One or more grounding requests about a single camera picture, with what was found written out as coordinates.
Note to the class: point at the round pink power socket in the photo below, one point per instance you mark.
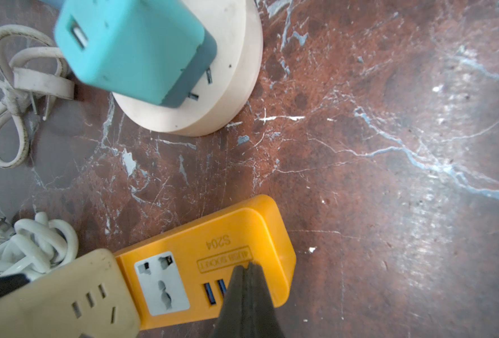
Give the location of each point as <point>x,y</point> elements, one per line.
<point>225,88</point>

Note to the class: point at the orange power strip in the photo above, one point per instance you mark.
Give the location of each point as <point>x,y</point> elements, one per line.
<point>182,275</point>

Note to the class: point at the beige cube charger plug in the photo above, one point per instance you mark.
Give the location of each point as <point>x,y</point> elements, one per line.
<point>85,298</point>

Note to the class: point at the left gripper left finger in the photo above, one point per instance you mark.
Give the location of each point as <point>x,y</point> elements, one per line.
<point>230,320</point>

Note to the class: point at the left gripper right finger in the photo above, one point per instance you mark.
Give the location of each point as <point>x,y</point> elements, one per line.
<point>260,315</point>

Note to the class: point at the teal charger plug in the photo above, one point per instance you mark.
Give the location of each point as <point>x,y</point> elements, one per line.
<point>152,51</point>

